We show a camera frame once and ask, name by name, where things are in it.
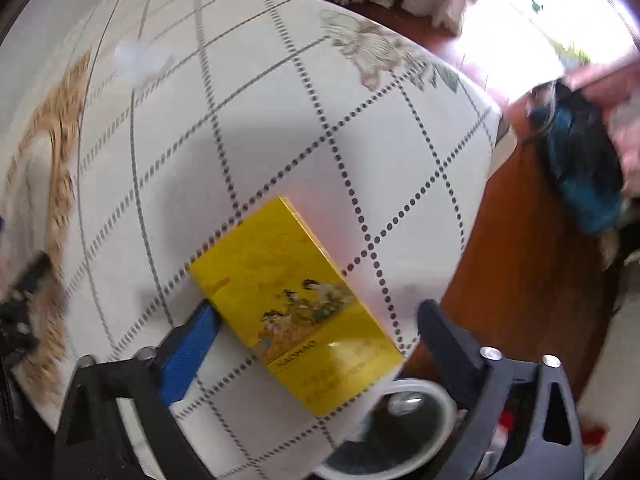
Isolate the yellow picture box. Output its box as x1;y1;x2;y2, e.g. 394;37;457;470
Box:
190;197;402;417

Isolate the white round trash bin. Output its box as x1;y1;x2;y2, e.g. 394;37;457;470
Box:
314;378;458;480

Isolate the white patterned tablecloth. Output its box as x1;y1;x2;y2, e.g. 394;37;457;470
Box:
0;0;504;480

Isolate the blue clothes pile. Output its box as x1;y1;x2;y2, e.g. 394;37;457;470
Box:
526;79;624;234

